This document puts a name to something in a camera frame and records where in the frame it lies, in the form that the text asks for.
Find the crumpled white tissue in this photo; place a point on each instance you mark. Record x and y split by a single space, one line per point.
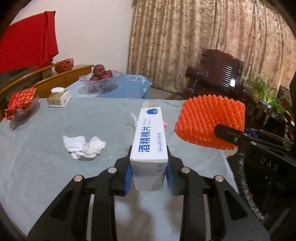
74 144
95 147

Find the white cardboard box blue print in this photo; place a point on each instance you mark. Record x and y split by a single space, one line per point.
150 139

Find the dark wooden slatted armchair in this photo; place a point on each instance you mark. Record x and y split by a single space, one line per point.
217 71

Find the red cloth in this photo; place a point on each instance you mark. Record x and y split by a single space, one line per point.
27 41

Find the cream tissue box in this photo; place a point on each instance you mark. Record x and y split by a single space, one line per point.
59 99

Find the clear glass dish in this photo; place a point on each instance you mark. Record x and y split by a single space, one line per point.
32 111

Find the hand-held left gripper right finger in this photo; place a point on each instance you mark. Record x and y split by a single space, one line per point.
169 179

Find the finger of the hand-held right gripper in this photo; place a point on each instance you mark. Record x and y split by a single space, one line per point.
251 133
231 136

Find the dark wooden side table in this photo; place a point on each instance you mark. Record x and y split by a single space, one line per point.
263 115

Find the beige patterned curtain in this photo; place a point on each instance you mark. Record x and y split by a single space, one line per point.
196 34

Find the red apple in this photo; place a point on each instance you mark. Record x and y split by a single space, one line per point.
98 69
94 77
106 75

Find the red snack packet in dish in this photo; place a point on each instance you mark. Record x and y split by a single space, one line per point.
20 102

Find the orange foam fruit net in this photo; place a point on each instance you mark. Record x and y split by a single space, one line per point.
208 120

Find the green potted plant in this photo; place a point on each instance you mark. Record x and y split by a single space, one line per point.
266 92

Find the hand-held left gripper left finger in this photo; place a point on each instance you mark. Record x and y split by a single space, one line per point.
128 178

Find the light wooden cabinet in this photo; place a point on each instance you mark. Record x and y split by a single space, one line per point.
67 75

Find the grey-blue tablecloth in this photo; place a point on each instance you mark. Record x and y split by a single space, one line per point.
69 180

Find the glass fruit bowl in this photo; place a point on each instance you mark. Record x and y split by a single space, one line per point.
101 84

